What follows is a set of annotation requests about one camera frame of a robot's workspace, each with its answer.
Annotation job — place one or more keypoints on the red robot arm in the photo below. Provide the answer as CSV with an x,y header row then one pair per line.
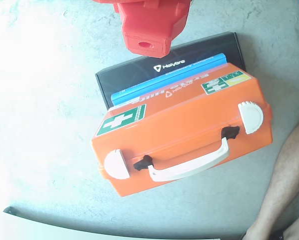
x,y
149,22

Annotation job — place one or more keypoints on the orange first aid box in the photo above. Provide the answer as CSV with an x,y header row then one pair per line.
x,y
189,117

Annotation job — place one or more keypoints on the black Holybro cardboard box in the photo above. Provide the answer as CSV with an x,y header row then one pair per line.
x,y
129,75

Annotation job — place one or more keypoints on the white round box latch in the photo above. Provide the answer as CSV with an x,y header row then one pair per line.
x,y
115,165
250,117

